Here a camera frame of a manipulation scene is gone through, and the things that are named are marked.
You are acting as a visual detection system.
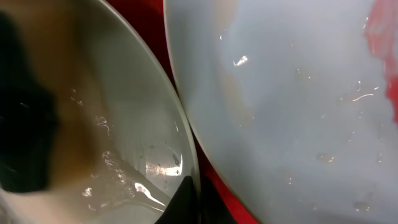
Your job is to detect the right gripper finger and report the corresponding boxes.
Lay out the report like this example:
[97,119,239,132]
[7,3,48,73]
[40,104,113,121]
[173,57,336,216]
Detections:
[155,176,198,224]

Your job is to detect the light blue plate front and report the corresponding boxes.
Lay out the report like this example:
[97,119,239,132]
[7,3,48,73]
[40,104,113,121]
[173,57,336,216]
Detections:
[1,1,198,224]

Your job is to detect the white plate with red stain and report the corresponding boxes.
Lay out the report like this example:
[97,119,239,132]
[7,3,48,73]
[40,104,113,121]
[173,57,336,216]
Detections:
[164,0,397,223]

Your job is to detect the red plastic tray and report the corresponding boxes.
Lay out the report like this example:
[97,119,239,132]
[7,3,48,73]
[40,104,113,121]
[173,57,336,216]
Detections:
[108,0,257,224]

